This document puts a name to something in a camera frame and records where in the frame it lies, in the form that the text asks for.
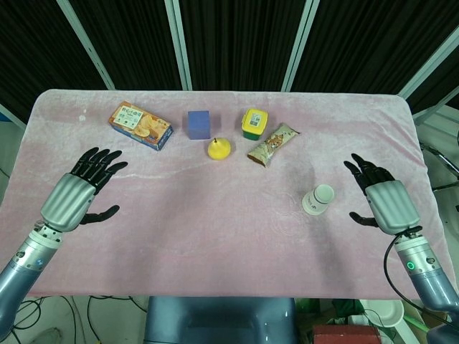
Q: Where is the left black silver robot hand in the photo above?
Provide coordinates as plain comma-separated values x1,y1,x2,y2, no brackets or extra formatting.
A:
39,146,129,232

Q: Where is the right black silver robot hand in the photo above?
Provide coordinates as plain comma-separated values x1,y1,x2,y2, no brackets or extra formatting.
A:
343,153,421,234

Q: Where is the stack of white paper cups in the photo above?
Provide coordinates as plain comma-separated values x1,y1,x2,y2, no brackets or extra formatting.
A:
301,183,336,215

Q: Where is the white paper cup blue logo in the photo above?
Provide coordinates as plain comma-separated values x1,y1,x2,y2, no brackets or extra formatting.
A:
303,202,326,216

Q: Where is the orange blue cracker box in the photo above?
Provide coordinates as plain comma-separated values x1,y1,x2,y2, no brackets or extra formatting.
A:
109,101,176,153

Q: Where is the white plastic basin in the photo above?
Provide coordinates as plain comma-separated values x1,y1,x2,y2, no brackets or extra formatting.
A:
361,299,405,330

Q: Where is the brown snack bag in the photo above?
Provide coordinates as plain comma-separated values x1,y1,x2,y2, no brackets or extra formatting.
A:
246,123,301,169

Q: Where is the red box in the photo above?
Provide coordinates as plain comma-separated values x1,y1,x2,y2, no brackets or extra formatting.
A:
312,324,364,344

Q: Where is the black fabric partition panel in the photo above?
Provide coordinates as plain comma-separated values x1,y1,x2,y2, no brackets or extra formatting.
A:
179,0,310,92
292,0,459,97
70,0,184,90
0,0,108,125

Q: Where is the purple foam cube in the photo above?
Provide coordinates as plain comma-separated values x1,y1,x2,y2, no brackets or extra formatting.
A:
186,110,212,140

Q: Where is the pink plush table cloth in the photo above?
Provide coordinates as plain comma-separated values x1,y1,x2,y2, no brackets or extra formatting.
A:
0,88,440,298

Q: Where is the yellow pear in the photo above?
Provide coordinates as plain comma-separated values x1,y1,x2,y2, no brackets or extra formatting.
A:
207,137,232,161

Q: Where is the green container yellow lid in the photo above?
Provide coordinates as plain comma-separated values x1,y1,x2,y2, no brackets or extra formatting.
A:
240,107,269,141

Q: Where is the blue-grey robot torso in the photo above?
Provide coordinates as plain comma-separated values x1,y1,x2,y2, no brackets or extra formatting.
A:
143,296,298,344

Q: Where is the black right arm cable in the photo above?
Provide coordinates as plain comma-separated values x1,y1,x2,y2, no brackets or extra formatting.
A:
383,225,426,312

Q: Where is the metal chair frame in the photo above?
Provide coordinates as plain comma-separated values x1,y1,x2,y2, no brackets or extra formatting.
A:
421,134,459,193

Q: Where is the tangle of floor cables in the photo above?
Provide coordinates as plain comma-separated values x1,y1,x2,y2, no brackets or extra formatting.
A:
9,295,146,344

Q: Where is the white partition post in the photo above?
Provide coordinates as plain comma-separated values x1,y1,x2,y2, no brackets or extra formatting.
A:
400,27,459,100
280,0,321,93
56,0,116,90
164,0,194,91

